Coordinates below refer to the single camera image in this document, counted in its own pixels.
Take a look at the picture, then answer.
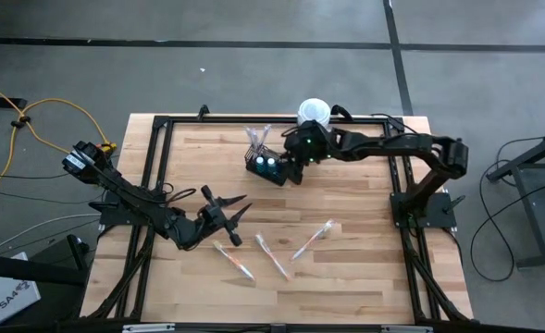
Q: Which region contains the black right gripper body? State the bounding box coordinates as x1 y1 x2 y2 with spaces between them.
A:
282 118 336 186

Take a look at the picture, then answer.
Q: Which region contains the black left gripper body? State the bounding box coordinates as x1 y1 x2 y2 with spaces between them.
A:
196 184 244 248

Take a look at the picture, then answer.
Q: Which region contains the purple toothbrush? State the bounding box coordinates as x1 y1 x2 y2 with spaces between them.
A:
245 126 259 156
257 123 273 154

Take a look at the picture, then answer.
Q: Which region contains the orange toothbrush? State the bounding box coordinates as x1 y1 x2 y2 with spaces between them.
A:
291 218 335 261
212 240 256 282
254 233 291 281

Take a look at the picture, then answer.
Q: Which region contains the yellow Lysol wipes canister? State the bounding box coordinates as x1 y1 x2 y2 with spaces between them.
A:
297 97 332 129

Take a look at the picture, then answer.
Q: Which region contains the black stand with bar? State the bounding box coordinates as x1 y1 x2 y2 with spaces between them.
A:
0 233 92 286

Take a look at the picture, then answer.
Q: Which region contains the white printed cardboard box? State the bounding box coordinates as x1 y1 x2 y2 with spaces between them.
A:
0 252 42 329

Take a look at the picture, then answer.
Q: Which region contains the black wire basket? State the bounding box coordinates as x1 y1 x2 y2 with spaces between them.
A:
244 143 296 187

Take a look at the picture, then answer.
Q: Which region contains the black aluminium table frame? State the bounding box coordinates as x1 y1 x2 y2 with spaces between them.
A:
81 113 475 325

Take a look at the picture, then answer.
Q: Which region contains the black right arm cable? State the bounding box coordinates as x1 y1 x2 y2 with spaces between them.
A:
371 113 407 135

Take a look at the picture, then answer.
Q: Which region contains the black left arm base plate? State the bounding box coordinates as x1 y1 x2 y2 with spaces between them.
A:
89 189 167 228

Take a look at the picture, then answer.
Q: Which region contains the silver metal bracket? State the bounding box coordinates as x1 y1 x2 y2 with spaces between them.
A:
122 323 176 333
380 325 434 333

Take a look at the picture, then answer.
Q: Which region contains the grey floor cable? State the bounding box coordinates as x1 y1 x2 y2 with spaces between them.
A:
0 212 102 255

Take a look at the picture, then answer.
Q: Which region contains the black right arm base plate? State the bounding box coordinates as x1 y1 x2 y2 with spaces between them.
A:
390 191 466 230

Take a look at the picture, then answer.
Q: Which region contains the thin black floor cable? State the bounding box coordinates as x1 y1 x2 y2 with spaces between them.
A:
0 173 69 180
0 187 93 204

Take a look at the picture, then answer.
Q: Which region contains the black floor cable loop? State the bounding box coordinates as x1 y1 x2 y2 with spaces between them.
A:
469 178 545 283

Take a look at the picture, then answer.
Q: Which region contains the yellow extension cable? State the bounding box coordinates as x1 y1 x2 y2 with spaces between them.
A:
0 76 118 209

